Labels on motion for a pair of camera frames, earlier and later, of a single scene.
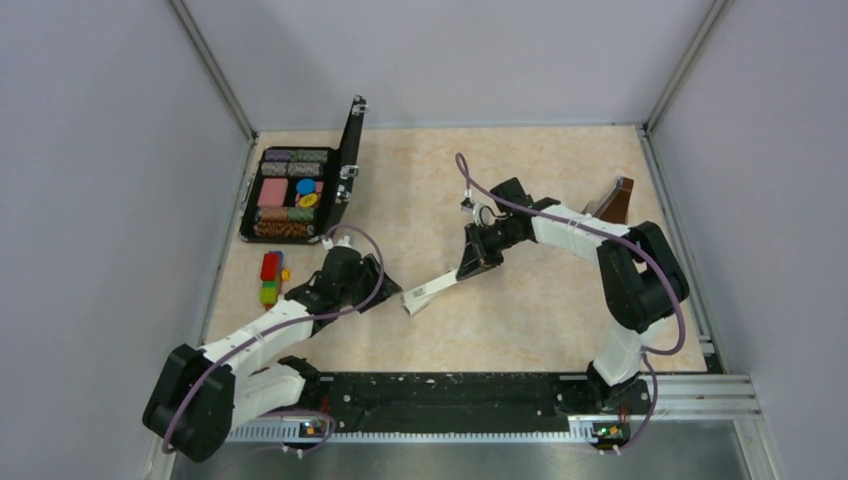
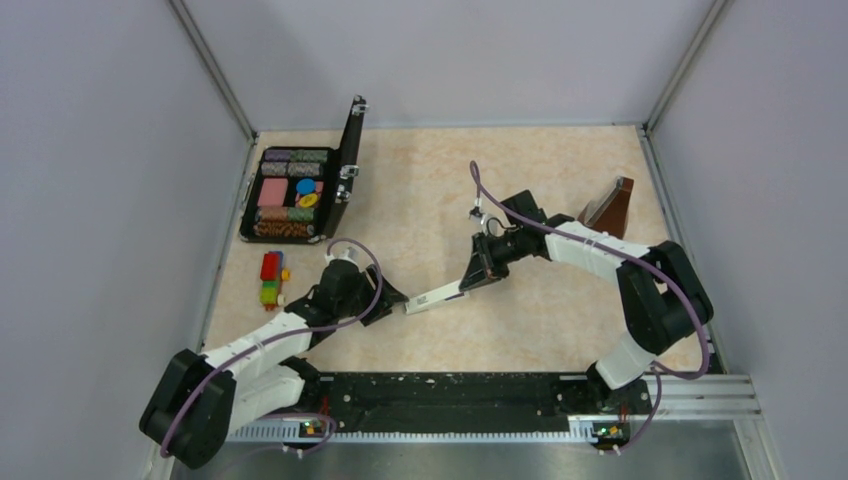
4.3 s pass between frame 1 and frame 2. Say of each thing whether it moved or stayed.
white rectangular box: moved
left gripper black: stayed
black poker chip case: stayed
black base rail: stayed
